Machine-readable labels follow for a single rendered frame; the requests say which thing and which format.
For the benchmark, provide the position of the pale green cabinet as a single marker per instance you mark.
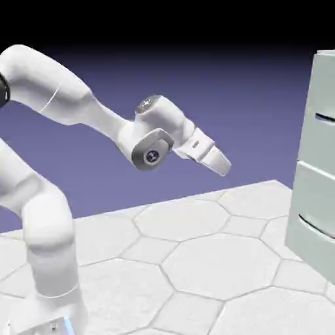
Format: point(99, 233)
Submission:
point(318, 157)

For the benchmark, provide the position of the pale green tall drawer front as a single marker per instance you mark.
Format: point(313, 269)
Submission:
point(320, 89)

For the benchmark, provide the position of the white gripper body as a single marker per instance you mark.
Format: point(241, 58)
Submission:
point(216, 160)

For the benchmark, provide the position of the pale green short drawer front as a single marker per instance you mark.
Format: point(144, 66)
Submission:
point(314, 188)

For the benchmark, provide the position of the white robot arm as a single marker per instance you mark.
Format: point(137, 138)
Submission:
point(52, 86)

